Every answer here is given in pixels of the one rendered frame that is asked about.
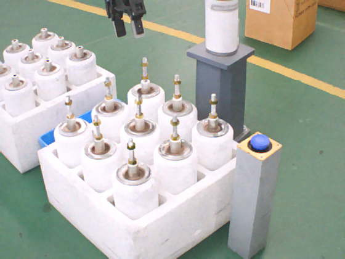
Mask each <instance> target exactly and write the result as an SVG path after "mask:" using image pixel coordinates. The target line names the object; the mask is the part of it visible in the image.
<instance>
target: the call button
mask: <svg viewBox="0 0 345 259"><path fill-rule="evenodd" d="M269 143H270V139H269V138H268V137H267V136H265V135H263V134H257V135H254V136H253V137H252V138H251V145H252V146H253V147H254V148H255V149H257V150H264V149H266V148H267V146H269Z"/></svg>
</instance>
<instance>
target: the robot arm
mask: <svg viewBox="0 0 345 259"><path fill-rule="evenodd" d="M105 7H106V13H107V17H108V19H109V18H111V21H113V25H114V28H115V34H116V37H121V36H125V35H126V30H125V25H124V20H123V19H122V18H123V14H124V13H125V14H128V16H129V18H130V20H131V25H132V32H133V35H134V37H135V38H138V37H141V36H145V32H144V27H143V22H142V17H143V15H144V14H146V13H147V11H146V10H145V6H144V2H143V0H105ZM139 7H140V8H139ZM131 12H132V13H131ZM205 22H206V27H205V46H206V51H207V52H208V53H209V54H211V55H214V56H221V57H223V56H232V55H234V54H236V53H237V48H239V42H238V40H239V22H240V20H239V18H238V0H205Z"/></svg>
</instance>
